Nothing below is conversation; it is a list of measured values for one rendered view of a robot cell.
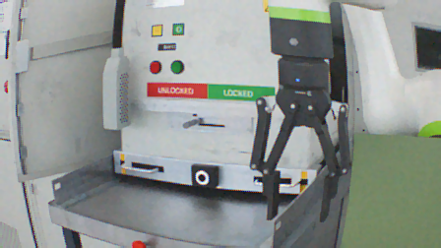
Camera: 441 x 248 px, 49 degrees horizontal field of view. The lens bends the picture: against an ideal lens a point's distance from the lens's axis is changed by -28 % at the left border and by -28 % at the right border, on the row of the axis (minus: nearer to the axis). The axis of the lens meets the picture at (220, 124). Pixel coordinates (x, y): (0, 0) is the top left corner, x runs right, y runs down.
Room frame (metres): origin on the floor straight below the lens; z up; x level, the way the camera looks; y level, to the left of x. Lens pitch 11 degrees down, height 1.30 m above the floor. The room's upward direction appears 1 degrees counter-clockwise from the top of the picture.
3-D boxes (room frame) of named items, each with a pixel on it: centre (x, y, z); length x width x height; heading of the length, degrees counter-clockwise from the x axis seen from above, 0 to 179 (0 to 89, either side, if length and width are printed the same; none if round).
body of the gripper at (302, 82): (0.84, -0.11, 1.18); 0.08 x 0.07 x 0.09; 67
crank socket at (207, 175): (1.45, 0.04, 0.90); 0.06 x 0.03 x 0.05; 67
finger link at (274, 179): (0.86, -0.07, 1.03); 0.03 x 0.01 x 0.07; 157
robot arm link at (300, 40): (0.84, -0.11, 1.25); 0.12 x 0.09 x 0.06; 157
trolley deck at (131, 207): (1.48, 0.03, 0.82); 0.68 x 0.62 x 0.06; 157
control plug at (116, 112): (1.49, 0.25, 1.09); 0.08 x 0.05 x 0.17; 157
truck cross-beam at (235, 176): (1.49, 0.02, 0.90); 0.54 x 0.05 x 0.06; 67
